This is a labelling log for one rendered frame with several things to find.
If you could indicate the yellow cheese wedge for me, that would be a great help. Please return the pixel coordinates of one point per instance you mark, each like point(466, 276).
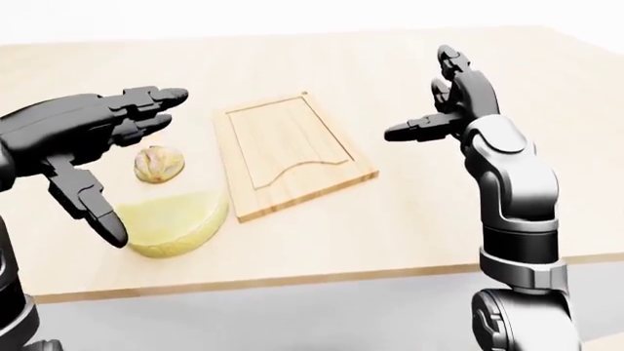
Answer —
point(175, 223)

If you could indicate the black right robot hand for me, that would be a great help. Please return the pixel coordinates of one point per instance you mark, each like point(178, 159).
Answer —
point(468, 91)

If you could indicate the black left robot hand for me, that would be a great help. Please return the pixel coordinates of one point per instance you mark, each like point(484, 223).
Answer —
point(63, 120)

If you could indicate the wooden cutting board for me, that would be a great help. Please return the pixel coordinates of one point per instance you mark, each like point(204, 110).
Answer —
point(292, 153)

